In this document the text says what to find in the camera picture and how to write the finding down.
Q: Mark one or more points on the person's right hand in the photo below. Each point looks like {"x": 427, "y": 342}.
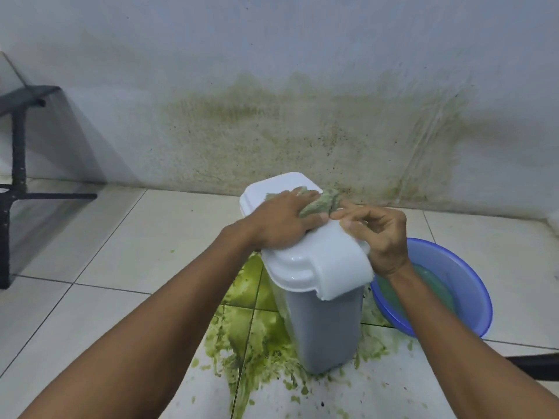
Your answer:
{"x": 380, "y": 239}

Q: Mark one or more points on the person's left hand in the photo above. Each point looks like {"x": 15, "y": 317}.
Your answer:
{"x": 284, "y": 222}

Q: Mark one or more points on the green stained cleaning cloth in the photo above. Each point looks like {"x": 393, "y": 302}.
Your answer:
{"x": 325, "y": 202}

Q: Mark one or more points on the grey pedal bin white lid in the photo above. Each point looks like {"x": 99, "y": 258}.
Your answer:
{"x": 314, "y": 266}

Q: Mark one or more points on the person's right forearm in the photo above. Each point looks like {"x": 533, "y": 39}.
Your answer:
{"x": 458, "y": 353}

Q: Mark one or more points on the person's left forearm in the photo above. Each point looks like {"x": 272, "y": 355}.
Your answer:
{"x": 139, "y": 336}

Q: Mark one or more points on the blue plastic basin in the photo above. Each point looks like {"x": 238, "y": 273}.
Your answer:
{"x": 463, "y": 274}

